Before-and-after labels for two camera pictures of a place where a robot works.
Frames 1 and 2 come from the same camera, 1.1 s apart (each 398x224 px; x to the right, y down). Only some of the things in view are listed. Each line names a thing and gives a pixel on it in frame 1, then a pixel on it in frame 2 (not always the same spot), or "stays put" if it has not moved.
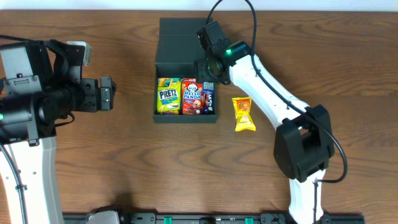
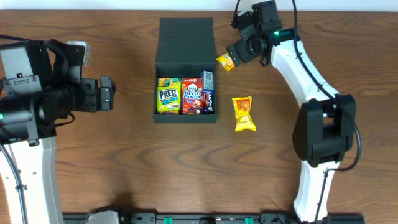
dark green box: [179, 48] stays put
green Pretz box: [168, 96] stays put
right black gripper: [203, 38] -> [236, 53]
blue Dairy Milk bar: [209, 104] stays put
